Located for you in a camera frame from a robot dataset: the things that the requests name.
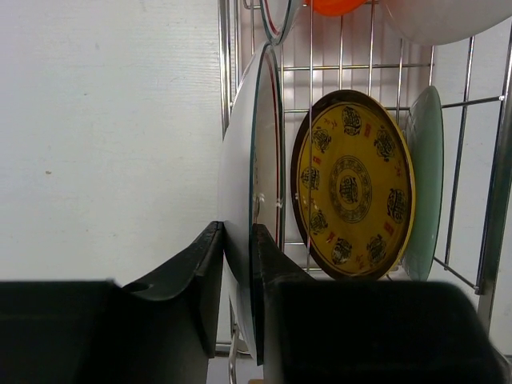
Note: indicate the plain white plate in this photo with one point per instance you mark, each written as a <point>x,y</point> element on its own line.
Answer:
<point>435,23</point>

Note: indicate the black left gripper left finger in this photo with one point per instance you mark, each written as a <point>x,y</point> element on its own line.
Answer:
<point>160,328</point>

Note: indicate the white plate green red rim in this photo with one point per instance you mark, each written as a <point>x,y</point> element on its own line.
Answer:
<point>278,17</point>

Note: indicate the orange plastic plate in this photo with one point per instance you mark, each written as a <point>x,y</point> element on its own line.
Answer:
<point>334,8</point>

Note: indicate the white plate red characters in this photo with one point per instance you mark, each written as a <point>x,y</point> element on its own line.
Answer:
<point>252,186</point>

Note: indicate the teal blue patterned plate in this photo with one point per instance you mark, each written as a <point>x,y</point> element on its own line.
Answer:
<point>424,135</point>

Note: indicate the metal wire dish rack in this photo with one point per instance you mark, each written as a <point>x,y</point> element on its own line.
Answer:
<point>473,77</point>

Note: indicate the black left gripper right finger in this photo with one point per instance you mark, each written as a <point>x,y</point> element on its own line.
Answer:
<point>351,331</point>

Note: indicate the yellow patterned plate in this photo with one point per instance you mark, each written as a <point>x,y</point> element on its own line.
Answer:
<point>352,186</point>

